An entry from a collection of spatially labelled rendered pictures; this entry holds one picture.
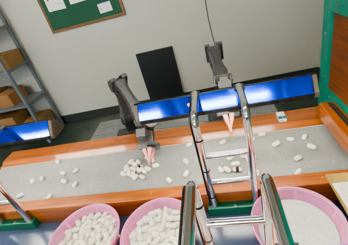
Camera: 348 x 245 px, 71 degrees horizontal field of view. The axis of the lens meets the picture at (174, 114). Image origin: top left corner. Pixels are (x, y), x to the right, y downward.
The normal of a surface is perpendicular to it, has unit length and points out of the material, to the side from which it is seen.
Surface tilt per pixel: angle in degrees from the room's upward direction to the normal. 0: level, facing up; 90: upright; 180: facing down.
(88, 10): 90
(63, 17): 90
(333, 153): 0
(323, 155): 0
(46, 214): 90
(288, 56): 90
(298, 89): 58
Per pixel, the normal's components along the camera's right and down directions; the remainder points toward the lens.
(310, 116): -0.24, -0.83
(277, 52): -0.07, 0.52
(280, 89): -0.21, 0.00
